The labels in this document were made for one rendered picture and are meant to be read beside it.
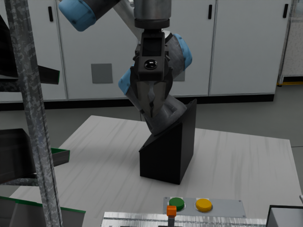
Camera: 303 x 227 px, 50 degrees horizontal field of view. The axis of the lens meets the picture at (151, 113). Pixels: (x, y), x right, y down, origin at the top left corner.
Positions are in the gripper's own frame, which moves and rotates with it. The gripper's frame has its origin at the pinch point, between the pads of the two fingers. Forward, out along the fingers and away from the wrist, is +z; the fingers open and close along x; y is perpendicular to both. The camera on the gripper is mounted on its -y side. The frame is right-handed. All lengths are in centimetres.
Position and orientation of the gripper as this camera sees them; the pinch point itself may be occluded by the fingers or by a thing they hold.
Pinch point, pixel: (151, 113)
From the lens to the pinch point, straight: 71.5
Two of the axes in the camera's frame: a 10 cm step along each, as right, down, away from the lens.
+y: 0.6, -4.3, 9.0
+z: 0.0, 9.0, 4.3
